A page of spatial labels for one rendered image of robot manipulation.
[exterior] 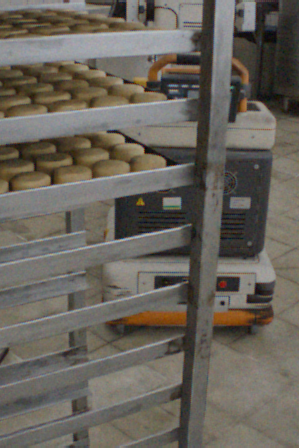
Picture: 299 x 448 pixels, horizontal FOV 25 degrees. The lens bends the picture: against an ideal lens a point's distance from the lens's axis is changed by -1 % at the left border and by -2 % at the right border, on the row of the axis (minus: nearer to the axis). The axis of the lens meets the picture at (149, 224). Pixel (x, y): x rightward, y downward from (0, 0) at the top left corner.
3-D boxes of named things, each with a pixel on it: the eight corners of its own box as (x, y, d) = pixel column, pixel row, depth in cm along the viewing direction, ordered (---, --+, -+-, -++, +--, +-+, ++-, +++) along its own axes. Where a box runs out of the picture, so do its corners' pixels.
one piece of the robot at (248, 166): (262, 289, 246) (284, 60, 214) (112, 287, 244) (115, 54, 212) (248, 250, 277) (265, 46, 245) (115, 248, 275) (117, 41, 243)
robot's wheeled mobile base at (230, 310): (274, 331, 244) (281, 270, 235) (99, 330, 242) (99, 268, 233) (246, 253, 306) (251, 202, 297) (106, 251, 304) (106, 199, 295)
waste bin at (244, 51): (292, 94, 652) (298, 27, 627) (261, 100, 617) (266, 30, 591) (249, 84, 687) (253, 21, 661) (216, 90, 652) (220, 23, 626)
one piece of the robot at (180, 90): (248, 136, 226) (257, 81, 209) (143, 133, 225) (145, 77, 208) (244, 115, 234) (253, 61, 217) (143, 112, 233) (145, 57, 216)
